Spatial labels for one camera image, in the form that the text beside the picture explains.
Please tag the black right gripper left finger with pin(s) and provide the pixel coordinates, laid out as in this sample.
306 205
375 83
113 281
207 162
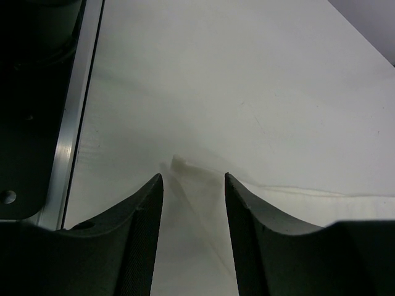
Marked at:
112 253

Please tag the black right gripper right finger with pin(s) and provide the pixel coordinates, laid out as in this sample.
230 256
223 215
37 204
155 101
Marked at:
277 254

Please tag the aluminium front rail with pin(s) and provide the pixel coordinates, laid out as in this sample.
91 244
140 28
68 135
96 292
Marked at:
52 215

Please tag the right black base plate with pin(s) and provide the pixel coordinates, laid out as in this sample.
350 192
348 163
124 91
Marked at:
32 104

